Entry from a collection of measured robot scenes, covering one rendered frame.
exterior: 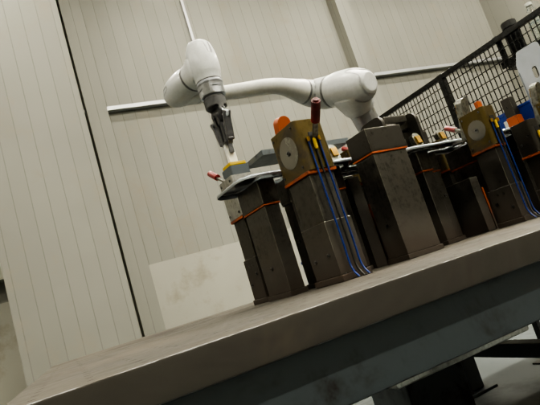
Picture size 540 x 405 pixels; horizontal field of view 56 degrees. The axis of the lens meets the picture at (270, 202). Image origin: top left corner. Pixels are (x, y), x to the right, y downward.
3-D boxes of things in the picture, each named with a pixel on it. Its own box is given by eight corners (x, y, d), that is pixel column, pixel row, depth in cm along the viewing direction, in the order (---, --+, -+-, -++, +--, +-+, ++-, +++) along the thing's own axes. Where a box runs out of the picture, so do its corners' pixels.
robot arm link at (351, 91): (408, 206, 238) (452, 205, 221) (394, 231, 230) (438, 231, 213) (331, 66, 206) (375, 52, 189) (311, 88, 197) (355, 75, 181)
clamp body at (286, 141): (352, 281, 101) (296, 115, 107) (315, 291, 113) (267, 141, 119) (383, 271, 105) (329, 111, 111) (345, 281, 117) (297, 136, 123)
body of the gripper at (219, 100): (199, 104, 173) (206, 129, 171) (207, 92, 165) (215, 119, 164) (218, 103, 176) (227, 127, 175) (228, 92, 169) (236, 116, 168)
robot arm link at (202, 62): (230, 75, 172) (209, 94, 181) (217, 35, 174) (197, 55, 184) (204, 74, 164) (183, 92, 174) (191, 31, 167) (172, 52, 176)
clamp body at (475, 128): (535, 219, 136) (488, 101, 142) (498, 230, 146) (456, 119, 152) (549, 214, 139) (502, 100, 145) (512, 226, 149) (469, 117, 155)
